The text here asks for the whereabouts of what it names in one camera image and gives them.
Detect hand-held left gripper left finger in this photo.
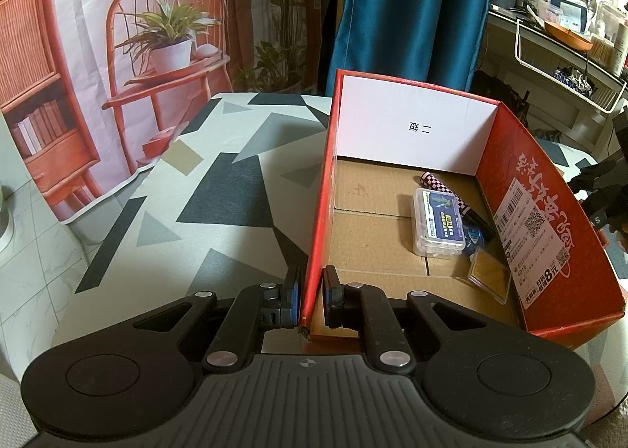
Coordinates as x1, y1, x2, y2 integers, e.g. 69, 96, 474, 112
132, 265, 303, 373

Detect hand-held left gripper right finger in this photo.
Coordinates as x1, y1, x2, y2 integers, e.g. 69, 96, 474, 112
321, 265, 472, 375

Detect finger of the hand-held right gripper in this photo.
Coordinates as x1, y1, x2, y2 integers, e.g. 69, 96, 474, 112
584, 185, 624, 231
571, 159, 620, 194

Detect red cardboard box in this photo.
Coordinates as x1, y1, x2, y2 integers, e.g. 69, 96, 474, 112
298, 67, 627, 351

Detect clear case with blue label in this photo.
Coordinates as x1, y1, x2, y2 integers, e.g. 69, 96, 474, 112
411, 187, 468, 258

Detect small blue object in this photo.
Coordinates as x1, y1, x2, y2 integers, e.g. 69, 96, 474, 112
465, 226, 492, 249

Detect gold card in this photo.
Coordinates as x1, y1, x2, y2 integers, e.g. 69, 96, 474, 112
453, 247, 514, 304

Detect checkered tube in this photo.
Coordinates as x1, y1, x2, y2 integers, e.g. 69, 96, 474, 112
419, 172, 484, 229

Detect dark items in basket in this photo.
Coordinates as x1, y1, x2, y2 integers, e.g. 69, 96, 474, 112
554, 66, 590, 96

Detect cotton swab container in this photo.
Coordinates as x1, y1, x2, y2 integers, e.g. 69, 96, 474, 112
588, 33, 620, 74

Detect cluttered white shelf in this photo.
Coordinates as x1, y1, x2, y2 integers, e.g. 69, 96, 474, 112
483, 5, 628, 155

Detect orange tray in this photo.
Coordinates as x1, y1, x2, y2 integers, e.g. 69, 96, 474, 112
544, 20, 595, 49

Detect clear cosmetics organiser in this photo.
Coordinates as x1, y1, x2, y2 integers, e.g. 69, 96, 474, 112
595, 0, 628, 37

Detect patterned tablecloth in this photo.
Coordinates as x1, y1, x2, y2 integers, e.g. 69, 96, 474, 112
54, 91, 628, 410

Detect blue and white packet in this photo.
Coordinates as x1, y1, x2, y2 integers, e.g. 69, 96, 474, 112
546, 0, 590, 32

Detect teal curtain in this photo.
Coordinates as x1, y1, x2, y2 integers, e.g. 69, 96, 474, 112
330, 0, 499, 101

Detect printed backdrop cloth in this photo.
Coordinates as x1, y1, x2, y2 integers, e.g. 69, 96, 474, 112
0, 0, 345, 224

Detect white wire basket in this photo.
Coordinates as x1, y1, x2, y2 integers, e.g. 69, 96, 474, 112
513, 18, 628, 113

